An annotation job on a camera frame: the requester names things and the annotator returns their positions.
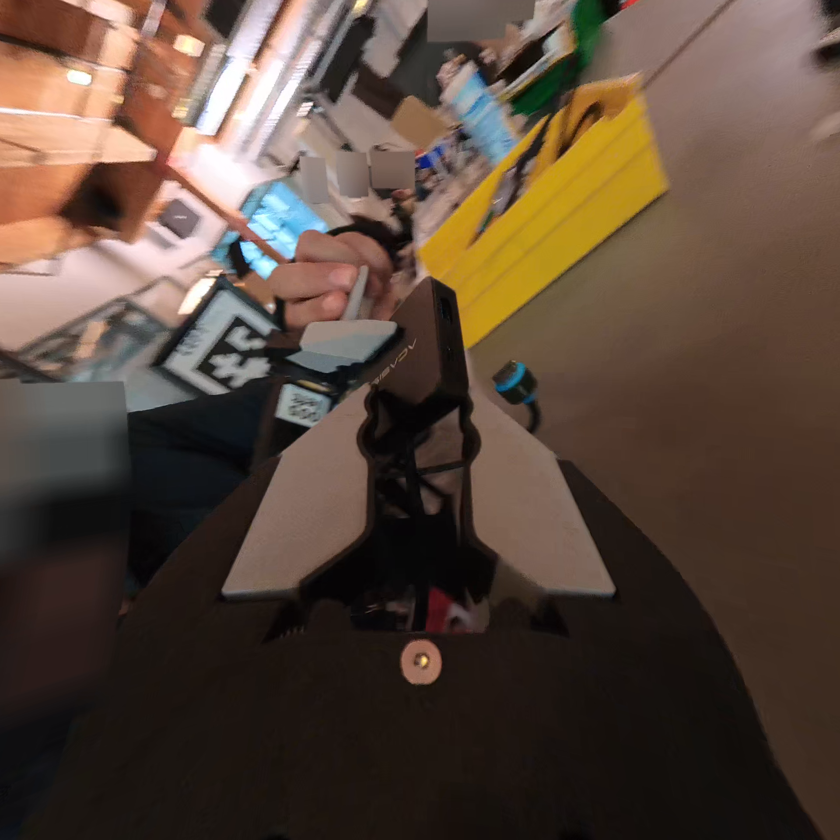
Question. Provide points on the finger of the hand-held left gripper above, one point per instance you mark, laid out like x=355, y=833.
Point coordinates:
x=348, y=331
x=334, y=358

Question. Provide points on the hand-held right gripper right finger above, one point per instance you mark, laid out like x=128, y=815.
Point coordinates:
x=531, y=518

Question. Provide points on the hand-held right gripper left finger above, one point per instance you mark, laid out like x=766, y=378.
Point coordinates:
x=308, y=512

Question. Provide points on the metal hdmi port hub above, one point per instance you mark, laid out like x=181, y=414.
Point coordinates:
x=426, y=341

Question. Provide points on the yellow plastic bin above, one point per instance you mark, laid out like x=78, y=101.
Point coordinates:
x=558, y=216

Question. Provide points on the person's left forearm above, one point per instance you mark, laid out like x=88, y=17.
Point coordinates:
x=190, y=459

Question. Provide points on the person's left hand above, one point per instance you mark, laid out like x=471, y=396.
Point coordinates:
x=321, y=282

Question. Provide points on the blue white wipes canister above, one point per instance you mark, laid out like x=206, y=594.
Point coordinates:
x=482, y=111

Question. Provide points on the green plastic bin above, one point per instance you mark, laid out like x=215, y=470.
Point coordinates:
x=584, y=39

